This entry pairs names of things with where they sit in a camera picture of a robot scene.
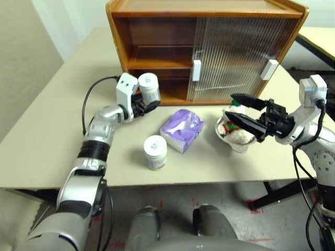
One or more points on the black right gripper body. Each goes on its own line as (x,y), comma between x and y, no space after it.
(280,123)

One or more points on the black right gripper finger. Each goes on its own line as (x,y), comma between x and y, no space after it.
(248,125)
(248,100)

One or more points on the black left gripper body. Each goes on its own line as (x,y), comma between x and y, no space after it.
(137,105)

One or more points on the white bottle with blue label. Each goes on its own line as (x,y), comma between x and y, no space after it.
(155,151)
(149,87)

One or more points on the purple tissue box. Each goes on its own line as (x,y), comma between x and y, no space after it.
(180,128)

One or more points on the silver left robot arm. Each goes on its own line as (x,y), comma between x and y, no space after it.
(78,183)

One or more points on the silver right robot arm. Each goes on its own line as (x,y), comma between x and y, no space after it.
(324,157)

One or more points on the white plush toy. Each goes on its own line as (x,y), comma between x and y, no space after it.
(240,136)

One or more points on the wooden cabinet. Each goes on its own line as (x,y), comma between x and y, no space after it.
(157,31)

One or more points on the small pale bowl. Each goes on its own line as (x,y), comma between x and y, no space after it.
(239,149)

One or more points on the ribbed translucent sliding door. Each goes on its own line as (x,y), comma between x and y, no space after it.
(285,36)
(209,86)

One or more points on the black metal table leg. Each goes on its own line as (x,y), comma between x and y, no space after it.
(282,194)

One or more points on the dark grey rounded shape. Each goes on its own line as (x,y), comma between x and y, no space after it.
(214,222)
(144,225)

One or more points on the grey robot torso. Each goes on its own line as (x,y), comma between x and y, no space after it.
(201,245)

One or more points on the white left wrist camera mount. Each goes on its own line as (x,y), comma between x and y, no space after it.
(124,89)

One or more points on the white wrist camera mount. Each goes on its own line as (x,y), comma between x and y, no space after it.
(311,89)
(124,89)

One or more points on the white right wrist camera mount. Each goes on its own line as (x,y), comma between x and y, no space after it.
(311,89)

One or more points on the beige table with black frame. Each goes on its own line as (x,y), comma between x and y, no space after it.
(319,36)

